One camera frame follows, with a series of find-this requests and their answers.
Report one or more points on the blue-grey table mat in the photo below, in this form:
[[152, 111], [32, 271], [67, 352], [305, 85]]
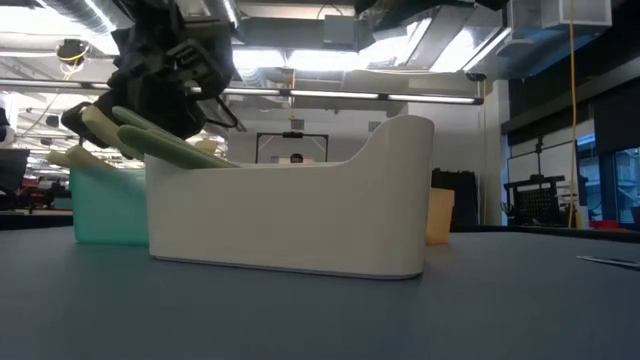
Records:
[[300, 320]]

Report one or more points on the black rectangular rig frame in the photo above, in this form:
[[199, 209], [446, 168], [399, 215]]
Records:
[[292, 134]]

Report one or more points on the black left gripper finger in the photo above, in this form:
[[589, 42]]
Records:
[[82, 125], [180, 117]]

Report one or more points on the red box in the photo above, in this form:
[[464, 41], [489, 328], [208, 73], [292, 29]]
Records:
[[606, 225]]

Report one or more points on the small grey hanging box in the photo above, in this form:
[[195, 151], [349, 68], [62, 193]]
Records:
[[297, 124]]

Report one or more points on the black cabinet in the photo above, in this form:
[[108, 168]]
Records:
[[465, 200]]

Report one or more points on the grey ceiling box unit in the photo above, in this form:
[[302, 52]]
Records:
[[342, 30]]

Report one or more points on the white plastic bin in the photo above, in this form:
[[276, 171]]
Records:
[[290, 220]]

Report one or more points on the white bottle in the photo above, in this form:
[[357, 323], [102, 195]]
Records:
[[582, 217]]

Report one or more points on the long ceiling light bar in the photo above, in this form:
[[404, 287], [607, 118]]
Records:
[[350, 94]]

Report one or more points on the black pole stand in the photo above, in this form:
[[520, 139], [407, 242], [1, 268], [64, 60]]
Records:
[[539, 160]]

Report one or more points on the person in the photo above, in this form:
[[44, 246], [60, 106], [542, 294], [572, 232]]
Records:
[[296, 158]]

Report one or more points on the orange plastic bin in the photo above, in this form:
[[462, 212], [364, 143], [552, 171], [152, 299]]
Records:
[[440, 215]]

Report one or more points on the smooth silver duct pipe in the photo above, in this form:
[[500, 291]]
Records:
[[227, 10]]

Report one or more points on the black monitor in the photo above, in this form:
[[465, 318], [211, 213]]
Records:
[[12, 167]]

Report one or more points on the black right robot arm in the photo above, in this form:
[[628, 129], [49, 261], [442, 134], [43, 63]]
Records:
[[492, 4]]

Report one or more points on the black perforated cart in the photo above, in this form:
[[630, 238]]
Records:
[[537, 205]]

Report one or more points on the glass window panel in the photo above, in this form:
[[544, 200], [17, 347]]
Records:
[[627, 185]]

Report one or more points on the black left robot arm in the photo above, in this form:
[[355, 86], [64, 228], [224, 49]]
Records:
[[145, 12]]

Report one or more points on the teal plastic bin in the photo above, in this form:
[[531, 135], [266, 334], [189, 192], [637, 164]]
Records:
[[107, 210]]

